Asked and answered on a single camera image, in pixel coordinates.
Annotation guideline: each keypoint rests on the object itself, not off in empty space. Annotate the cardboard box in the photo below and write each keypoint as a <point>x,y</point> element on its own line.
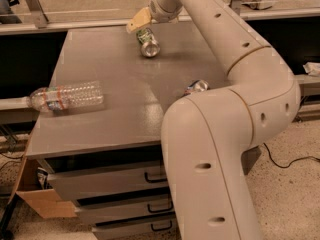
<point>45,202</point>

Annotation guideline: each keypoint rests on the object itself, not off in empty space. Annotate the blue silver crushed can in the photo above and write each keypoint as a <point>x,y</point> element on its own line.
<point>197,86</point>

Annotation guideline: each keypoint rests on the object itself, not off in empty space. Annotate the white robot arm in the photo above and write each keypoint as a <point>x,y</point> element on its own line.
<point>204,134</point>

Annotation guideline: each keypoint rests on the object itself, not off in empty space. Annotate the middle grey drawer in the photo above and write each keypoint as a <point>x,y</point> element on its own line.
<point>126,209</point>

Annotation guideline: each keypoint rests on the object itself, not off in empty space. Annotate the grey drawer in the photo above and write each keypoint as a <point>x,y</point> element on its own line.
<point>126,209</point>
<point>158,225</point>
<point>105,181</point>

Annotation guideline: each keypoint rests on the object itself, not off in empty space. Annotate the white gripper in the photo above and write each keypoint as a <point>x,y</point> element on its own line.
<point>157,8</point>

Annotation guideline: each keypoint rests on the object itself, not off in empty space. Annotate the bottom grey drawer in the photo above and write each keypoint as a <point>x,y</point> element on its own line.
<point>158,225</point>

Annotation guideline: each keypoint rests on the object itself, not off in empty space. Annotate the green soda can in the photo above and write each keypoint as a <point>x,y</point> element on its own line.
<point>149,46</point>

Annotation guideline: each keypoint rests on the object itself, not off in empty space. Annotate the crumpled white paper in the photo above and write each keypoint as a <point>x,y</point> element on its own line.
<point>312,68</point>

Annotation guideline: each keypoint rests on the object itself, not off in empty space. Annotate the left metal railing post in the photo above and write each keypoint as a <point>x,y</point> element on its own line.
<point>38,16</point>

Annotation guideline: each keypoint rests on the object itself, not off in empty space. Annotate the top grey drawer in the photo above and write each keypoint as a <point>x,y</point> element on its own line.
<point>105,181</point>

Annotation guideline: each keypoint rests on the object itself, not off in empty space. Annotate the clear plastic water bottle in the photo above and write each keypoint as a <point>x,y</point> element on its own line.
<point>64,97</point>

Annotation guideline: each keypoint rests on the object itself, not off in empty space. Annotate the grey drawer cabinet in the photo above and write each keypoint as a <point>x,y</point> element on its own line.
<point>126,127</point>

